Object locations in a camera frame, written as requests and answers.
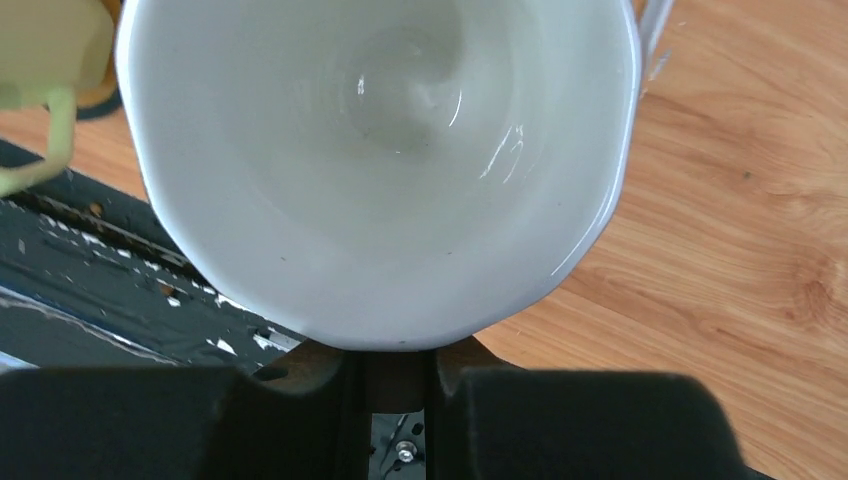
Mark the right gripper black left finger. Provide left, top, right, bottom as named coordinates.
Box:
left=1, top=354, right=368, bottom=479

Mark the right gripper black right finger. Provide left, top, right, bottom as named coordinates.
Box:
left=426, top=344, right=759, bottom=479

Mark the pink mug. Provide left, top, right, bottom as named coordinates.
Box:
left=115, top=1, right=672, bottom=351

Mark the light green mug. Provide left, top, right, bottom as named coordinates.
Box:
left=1, top=0, right=122, bottom=197

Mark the red round coaster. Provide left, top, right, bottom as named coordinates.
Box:
left=253, top=337, right=515, bottom=413

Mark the yellow chick coaster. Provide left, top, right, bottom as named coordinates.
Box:
left=76, top=30, right=122, bottom=121

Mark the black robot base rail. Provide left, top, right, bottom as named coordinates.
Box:
left=1, top=171, right=300, bottom=371

